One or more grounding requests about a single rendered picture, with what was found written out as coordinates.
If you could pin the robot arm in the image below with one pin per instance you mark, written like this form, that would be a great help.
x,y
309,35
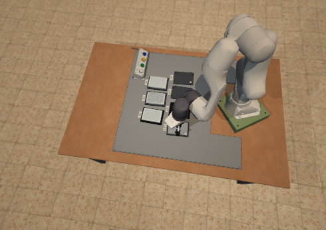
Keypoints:
x,y
243,34

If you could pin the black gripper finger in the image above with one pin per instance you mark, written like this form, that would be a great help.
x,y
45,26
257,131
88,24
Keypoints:
x,y
178,130

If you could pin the grey button panel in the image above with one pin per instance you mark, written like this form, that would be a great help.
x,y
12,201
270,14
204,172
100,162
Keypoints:
x,y
140,64

